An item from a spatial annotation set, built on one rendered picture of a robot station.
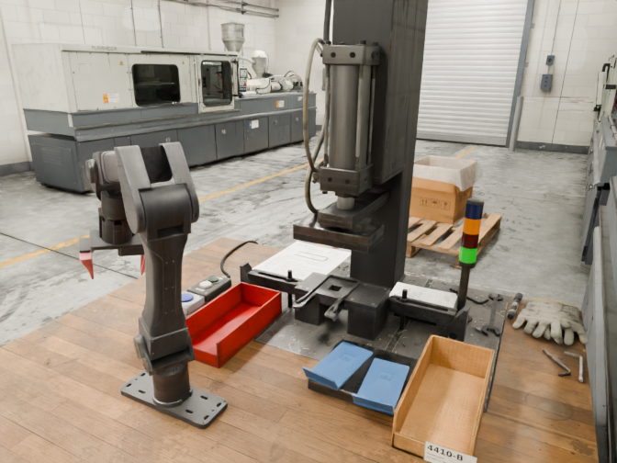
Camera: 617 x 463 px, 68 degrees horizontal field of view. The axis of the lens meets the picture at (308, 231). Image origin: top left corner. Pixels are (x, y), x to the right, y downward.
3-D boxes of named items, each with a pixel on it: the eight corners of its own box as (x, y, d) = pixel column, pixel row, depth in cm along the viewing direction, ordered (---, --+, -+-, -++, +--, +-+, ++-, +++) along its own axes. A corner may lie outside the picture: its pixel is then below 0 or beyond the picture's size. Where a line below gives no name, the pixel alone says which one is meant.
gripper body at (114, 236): (89, 237, 95) (87, 206, 91) (141, 234, 100) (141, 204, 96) (90, 254, 90) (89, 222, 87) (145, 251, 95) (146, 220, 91)
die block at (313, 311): (294, 319, 110) (294, 291, 108) (312, 301, 119) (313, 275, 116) (374, 341, 102) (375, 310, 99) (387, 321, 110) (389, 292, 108)
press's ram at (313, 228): (290, 252, 104) (290, 118, 94) (336, 220, 126) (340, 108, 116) (365, 267, 96) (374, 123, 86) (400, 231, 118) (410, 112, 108)
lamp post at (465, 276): (443, 319, 111) (459, 200, 101) (449, 308, 116) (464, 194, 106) (470, 325, 109) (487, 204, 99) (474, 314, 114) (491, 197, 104)
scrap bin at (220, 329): (173, 353, 97) (171, 328, 95) (241, 302, 118) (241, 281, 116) (218, 368, 92) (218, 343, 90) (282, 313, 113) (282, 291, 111)
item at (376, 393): (351, 408, 79) (352, 394, 78) (374, 359, 92) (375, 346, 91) (391, 420, 76) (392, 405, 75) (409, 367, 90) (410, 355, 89)
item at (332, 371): (301, 379, 86) (301, 367, 85) (343, 342, 98) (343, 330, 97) (332, 394, 82) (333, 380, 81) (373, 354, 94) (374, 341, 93)
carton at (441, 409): (390, 451, 74) (394, 412, 71) (427, 367, 95) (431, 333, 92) (474, 482, 68) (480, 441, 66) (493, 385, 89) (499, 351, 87)
